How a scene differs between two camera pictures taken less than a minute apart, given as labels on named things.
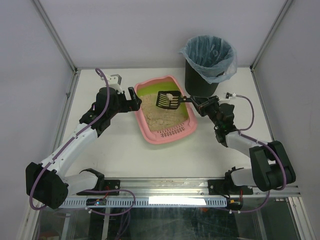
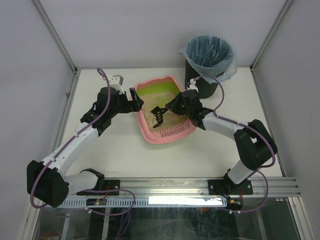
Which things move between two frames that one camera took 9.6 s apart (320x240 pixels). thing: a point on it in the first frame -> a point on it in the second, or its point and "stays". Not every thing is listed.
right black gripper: x=207 y=105 -> x=170 y=106
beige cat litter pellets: x=158 y=119 stays
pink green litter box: x=159 y=125 stays
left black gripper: x=127 y=100 stays
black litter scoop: x=170 y=99 -> x=158 y=113
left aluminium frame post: x=52 y=30 stays
